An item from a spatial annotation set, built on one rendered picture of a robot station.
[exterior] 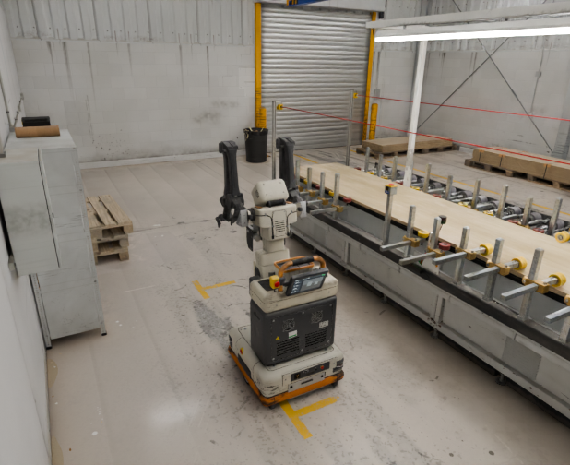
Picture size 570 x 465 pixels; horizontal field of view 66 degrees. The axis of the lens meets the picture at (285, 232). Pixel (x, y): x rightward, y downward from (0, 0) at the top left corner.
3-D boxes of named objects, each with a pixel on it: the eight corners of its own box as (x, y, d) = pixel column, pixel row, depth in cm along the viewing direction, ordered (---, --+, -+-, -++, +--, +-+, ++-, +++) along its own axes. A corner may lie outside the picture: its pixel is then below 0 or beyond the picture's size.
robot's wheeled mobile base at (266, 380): (345, 381, 308) (348, 351, 299) (264, 411, 280) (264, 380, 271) (298, 331, 363) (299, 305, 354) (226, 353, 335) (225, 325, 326)
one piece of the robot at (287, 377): (337, 367, 298) (337, 357, 295) (282, 387, 280) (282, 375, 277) (334, 365, 300) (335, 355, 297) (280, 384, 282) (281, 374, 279)
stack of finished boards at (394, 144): (452, 145, 1145) (453, 138, 1139) (382, 152, 1032) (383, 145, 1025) (430, 140, 1207) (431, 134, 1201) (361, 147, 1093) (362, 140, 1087)
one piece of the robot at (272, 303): (335, 361, 307) (342, 253, 277) (265, 385, 283) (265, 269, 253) (311, 336, 335) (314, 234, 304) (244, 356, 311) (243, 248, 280)
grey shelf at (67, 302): (46, 350, 341) (2, 151, 284) (43, 298, 414) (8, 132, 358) (107, 335, 361) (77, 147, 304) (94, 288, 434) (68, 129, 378)
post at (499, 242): (486, 307, 284) (501, 239, 267) (481, 304, 287) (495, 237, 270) (490, 306, 286) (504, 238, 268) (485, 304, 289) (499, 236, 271)
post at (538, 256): (522, 323, 263) (540, 249, 245) (517, 320, 266) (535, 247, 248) (526, 321, 264) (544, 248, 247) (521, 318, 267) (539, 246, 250)
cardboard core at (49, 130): (14, 127, 327) (58, 125, 340) (14, 126, 333) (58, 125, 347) (16, 138, 330) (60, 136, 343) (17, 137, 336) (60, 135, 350)
